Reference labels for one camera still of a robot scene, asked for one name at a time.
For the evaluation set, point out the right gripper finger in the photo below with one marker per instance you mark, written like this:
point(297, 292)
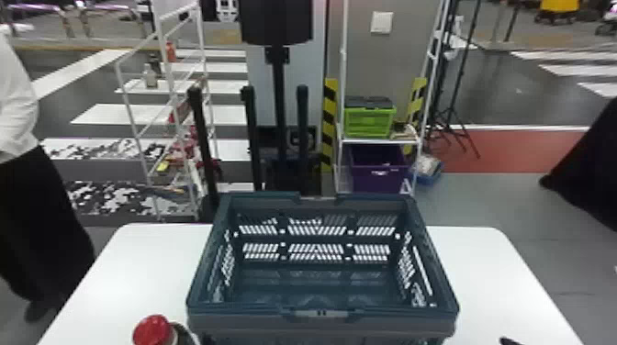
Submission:
point(510, 342)

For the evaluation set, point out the small blue basket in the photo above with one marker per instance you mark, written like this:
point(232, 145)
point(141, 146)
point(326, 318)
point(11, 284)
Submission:
point(426, 169)

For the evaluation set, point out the purple crate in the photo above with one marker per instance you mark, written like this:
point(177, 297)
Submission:
point(378, 171)

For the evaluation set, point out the black tripod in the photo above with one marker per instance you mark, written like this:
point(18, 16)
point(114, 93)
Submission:
point(453, 96)

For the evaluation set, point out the green crate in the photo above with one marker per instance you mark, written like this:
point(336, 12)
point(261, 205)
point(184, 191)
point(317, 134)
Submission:
point(369, 123)

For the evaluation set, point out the white shelf trolley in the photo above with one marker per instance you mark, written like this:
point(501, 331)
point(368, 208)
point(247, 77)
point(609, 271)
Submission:
point(341, 96)

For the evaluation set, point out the dark bottle with red cap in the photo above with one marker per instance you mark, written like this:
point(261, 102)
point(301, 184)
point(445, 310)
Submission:
point(153, 331)

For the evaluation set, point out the clear bottle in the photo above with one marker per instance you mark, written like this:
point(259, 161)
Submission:
point(150, 77)

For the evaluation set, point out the person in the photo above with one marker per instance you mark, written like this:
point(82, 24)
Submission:
point(29, 212)

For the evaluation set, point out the yellow black striped post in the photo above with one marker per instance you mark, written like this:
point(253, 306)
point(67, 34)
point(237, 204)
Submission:
point(329, 120)

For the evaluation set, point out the white wall plate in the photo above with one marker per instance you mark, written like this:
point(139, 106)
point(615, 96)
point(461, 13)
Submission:
point(381, 22)

